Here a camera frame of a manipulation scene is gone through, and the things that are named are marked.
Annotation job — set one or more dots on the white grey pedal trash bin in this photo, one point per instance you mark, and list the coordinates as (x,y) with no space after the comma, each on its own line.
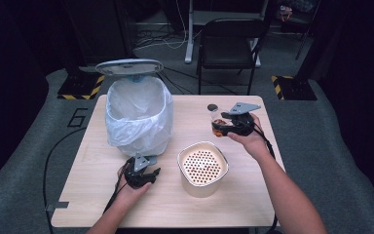
(129,66)

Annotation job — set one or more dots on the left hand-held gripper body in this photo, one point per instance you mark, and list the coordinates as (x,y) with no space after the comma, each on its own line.
(138,177)

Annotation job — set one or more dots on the grey table bracket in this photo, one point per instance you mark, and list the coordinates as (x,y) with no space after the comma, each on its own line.
(58,205)

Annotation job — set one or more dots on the pink object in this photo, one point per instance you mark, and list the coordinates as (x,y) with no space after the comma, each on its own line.
(285,13)

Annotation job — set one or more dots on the beige container with perforated strainer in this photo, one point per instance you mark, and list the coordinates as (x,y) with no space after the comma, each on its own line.
(203,169)

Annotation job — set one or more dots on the clear plastic cup with leftovers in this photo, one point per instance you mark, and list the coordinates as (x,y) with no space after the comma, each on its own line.
(216,128)

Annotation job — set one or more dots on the person's left hand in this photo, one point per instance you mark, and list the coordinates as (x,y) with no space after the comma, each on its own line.
(131,195)

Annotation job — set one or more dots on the black folding chair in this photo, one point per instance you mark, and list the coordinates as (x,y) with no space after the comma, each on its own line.
(229,48)

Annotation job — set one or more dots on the person's right hand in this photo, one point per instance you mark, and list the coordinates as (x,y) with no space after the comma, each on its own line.
(254,143)

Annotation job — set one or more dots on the white desk frame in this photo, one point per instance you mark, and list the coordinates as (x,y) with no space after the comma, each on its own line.
(189,39)

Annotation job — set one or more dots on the yellow black striped base plate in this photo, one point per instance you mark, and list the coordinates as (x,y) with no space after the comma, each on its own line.
(297,89)
(78,87)

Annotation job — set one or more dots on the black stand pole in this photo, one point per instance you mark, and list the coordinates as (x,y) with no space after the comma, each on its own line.
(305,66)
(73,63)

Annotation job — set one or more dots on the white plastic bin liner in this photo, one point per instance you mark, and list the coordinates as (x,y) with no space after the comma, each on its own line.
(139,130)

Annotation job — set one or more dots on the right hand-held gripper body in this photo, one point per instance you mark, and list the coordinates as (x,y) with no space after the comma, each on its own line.
(242,125)

